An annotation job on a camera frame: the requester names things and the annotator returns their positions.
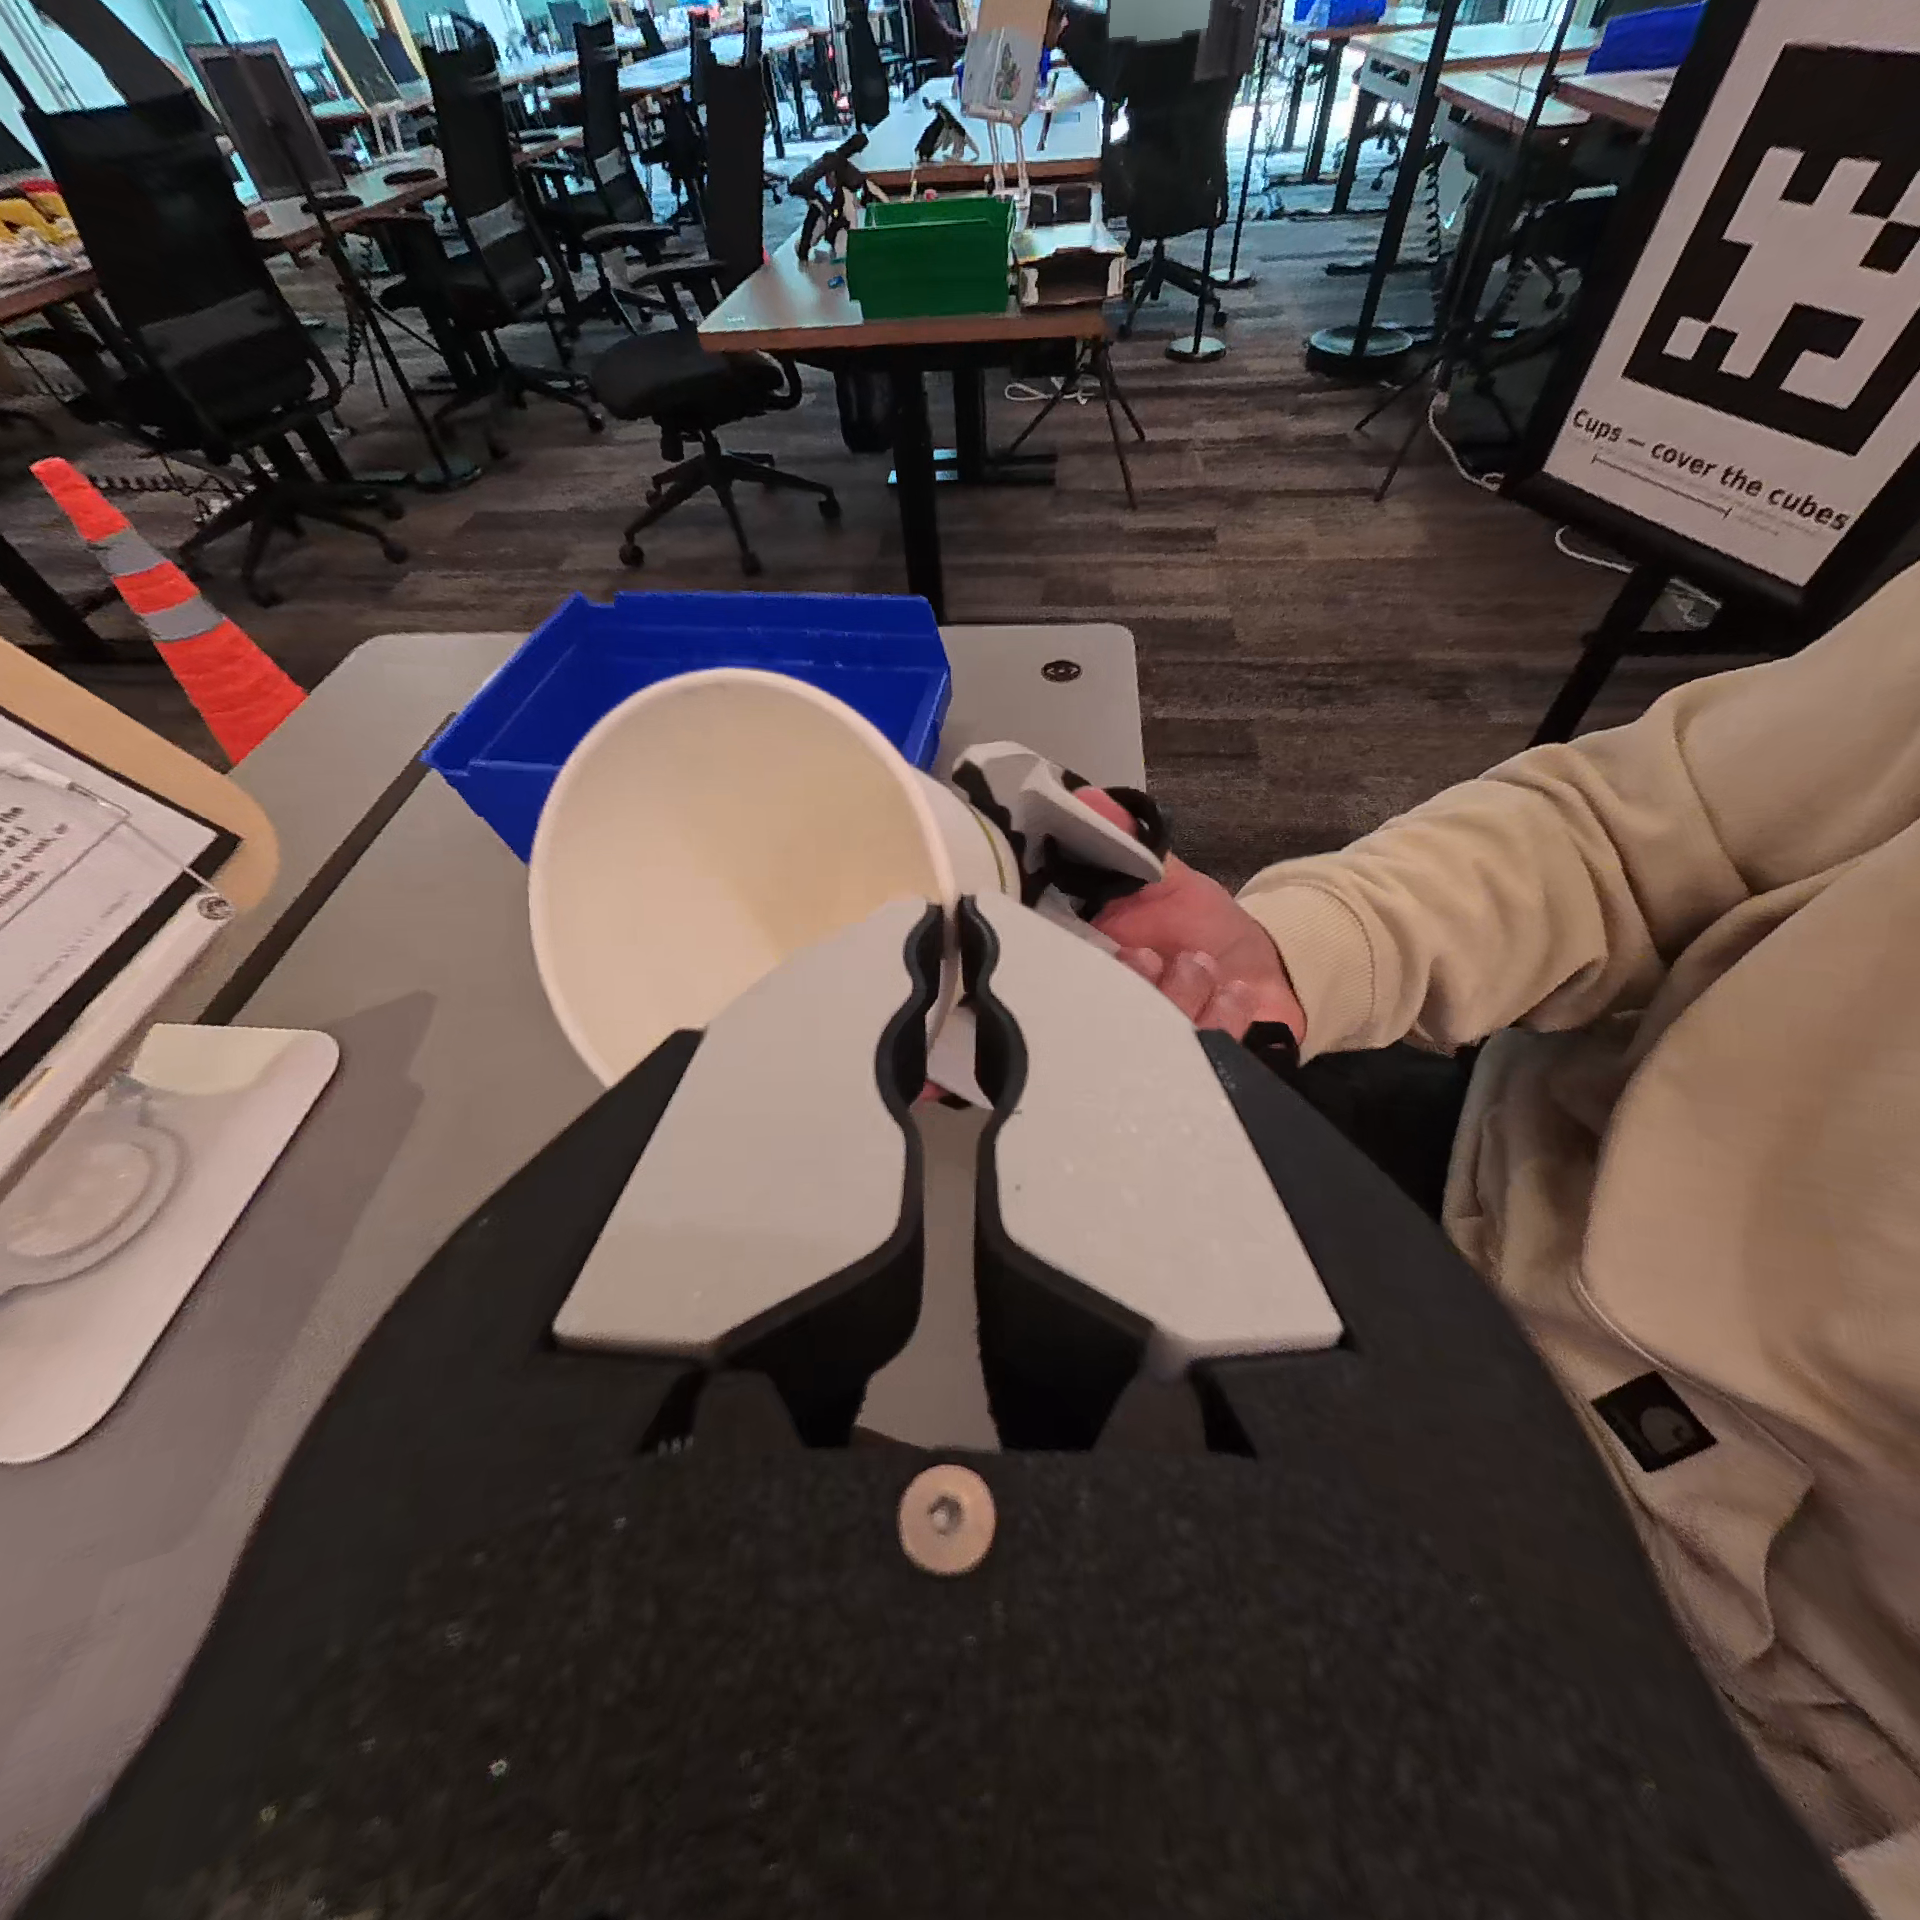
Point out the green plastic bin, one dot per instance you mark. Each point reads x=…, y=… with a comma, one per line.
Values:
x=930, y=264

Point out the wooden desk black legs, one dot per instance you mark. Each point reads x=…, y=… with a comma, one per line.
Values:
x=914, y=323

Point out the black white tag sign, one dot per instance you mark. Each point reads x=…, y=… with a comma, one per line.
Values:
x=1723, y=253

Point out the blue plastic bin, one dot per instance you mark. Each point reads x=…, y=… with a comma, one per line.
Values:
x=599, y=674

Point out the person's right forearm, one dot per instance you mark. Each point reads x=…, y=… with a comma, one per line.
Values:
x=1576, y=856

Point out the person's right hand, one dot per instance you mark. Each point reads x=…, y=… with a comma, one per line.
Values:
x=1214, y=944

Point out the black office chair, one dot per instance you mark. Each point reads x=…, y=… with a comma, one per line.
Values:
x=705, y=376
x=194, y=299
x=494, y=224
x=1177, y=165

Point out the orange traffic cone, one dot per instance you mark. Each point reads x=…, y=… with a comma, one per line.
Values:
x=194, y=629

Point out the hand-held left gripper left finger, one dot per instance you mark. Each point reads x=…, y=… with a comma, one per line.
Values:
x=721, y=1171

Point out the person's cream hoodie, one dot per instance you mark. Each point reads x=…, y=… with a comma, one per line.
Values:
x=1723, y=1276

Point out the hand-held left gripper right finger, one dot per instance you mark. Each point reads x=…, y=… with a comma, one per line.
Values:
x=1155, y=1185

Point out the white stand base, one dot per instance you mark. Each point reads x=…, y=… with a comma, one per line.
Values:
x=194, y=1171

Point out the printed instruction sheet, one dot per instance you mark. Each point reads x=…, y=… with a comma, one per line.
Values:
x=77, y=885

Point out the white paper cup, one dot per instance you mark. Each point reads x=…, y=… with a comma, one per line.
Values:
x=721, y=856

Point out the cardboard box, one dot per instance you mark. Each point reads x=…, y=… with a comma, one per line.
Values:
x=1073, y=276

